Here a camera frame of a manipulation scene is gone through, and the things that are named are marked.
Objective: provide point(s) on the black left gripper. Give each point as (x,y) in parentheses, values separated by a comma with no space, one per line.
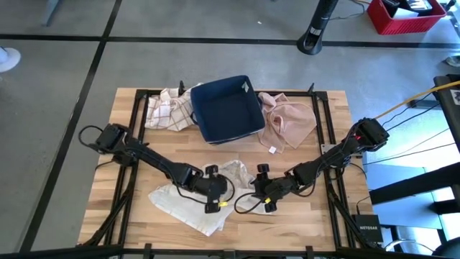
(212,188)

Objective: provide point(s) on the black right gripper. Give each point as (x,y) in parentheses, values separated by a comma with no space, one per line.
(276,187)

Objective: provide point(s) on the white towel grey checks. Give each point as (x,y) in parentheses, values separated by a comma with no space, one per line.
(187,212)

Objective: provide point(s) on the pink beige towel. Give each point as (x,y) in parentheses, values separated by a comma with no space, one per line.
(291,122)

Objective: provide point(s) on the navy fabric basket white label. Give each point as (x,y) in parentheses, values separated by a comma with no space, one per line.
(226,111)

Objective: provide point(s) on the white towel red-brown checks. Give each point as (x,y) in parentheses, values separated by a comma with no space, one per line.
(169,111)

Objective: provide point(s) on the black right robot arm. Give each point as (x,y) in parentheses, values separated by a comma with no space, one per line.
(330,158)

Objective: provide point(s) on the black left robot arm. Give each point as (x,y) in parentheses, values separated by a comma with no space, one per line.
(154,162)

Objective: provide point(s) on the black furniture beams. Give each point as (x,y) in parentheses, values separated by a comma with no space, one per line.
(413,187)

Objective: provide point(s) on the black tower stand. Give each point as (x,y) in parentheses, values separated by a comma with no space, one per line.
(316,32)

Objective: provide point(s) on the black power adapter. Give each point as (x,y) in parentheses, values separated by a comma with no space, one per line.
(413,104)

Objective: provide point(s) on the black round stool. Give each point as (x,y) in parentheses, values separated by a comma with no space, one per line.
(449,252)

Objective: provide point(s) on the black side desk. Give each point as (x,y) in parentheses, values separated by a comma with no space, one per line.
(453,115)

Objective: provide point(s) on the red plastic crate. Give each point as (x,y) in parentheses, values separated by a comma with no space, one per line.
(395,27)

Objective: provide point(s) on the white box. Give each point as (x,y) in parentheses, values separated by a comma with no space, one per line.
(406,13)

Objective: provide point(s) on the black device in crate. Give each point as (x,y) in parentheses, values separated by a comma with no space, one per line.
(417,4)

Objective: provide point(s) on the white round floor base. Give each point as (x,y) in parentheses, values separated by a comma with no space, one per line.
(9,59)

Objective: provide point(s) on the grey metal base plate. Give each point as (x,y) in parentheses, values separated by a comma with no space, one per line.
(325,149)

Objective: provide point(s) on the black metal table frame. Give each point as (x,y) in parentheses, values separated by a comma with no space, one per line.
(287,93)

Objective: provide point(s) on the black Netgear network switch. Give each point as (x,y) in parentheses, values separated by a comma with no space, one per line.
(368,228)

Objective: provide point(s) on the grey metal post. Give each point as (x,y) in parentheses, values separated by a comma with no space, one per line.
(52,12)

